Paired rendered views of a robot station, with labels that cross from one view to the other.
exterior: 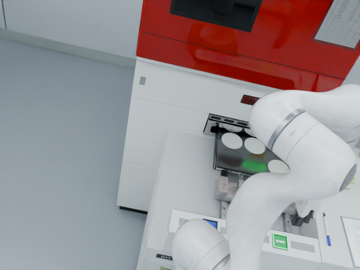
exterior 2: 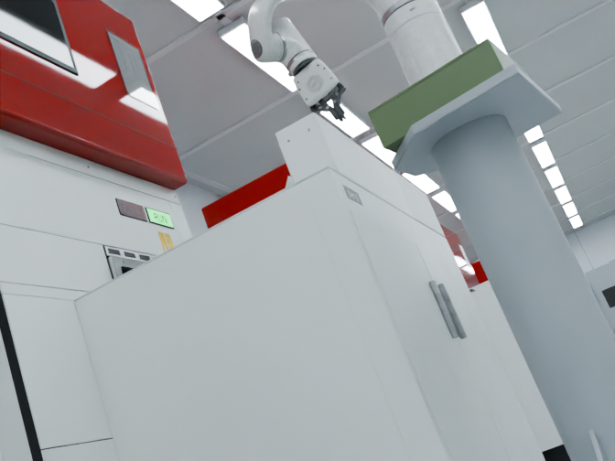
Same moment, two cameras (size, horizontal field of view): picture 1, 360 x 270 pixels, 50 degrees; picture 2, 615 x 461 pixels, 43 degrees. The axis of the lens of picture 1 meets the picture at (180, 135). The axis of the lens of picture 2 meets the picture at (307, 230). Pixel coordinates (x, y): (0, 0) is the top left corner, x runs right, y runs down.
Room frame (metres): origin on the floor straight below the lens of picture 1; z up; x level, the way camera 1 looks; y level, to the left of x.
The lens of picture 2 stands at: (0.24, 1.28, 0.30)
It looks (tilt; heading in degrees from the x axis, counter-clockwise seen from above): 17 degrees up; 293
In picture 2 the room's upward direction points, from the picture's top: 21 degrees counter-clockwise
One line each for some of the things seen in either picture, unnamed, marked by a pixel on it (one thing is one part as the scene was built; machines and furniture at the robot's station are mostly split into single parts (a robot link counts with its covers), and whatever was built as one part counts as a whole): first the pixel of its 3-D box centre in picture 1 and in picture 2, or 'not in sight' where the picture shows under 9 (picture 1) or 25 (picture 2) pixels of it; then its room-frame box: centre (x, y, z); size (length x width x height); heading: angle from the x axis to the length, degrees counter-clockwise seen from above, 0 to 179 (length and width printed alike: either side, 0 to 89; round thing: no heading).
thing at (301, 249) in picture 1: (240, 244); (352, 180); (0.77, -0.32, 0.89); 0.55 x 0.09 x 0.14; 95
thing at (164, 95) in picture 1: (222, 106); (106, 231); (1.35, -0.15, 1.02); 0.81 x 0.03 x 0.40; 95
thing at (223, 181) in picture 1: (223, 185); not in sight; (1.01, -0.23, 0.89); 0.08 x 0.03 x 0.03; 5
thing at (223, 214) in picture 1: (224, 185); not in sight; (1.07, -0.24, 0.84); 0.50 x 0.02 x 0.03; 5
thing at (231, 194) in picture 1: (257, 197); not in sight; (1.03, -0.38, 0.87); 0.36 x 0.08 x 0.03; 95
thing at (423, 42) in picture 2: not in sight; (428, 53); (0.47, -0.18, 1.00); 0.19 x 0.19 x 0.18
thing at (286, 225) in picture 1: (284, 197); not in sight; (1.09, -0.51, 0.84); 0.50 x 0.02 x 0.03; 5
